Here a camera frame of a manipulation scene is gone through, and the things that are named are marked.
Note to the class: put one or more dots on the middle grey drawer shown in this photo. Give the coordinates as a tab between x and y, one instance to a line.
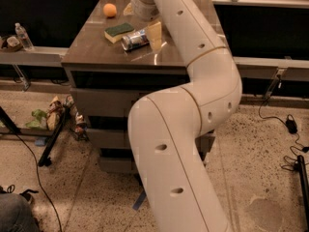
118	139

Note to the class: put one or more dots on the black stand right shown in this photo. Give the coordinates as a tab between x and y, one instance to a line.
301	168

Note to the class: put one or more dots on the black power adapter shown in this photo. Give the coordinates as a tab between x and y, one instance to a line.
291	124

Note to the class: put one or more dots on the clear water bottle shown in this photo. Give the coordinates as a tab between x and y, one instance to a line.
23	37

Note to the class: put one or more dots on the brown bowl with items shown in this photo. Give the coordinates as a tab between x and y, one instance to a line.
10	44

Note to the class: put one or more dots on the yellow green sponge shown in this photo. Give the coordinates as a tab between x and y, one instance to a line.
115	33

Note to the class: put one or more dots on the orange ball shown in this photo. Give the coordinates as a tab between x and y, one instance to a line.
109	10

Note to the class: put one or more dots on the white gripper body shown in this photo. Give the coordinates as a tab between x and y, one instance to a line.
144	8

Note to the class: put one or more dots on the grey drawer cabinet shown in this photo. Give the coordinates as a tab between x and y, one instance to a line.
92	62

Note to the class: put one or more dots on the person grey jeans knee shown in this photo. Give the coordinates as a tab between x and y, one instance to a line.
16	214

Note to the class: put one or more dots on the grey drawer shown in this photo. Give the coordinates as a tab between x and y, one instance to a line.
118	139
117	165
105	102

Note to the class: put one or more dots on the snack bag pile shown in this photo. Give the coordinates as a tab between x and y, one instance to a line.
54	113

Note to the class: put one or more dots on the top grey drawer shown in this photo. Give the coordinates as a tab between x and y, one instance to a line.
105	102

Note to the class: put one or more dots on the redbull can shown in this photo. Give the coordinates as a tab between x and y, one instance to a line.
134	40

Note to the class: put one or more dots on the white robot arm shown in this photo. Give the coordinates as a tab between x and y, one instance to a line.
163	126

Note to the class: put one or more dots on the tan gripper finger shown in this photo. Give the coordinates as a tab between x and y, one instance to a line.
154	35
128	10

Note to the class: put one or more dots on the blue tape cross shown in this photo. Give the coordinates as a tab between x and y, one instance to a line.
139	201

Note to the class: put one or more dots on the green plastic bag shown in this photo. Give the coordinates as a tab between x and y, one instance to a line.
38	121

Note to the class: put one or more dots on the bottom grey drawer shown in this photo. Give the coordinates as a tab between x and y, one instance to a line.
117	165

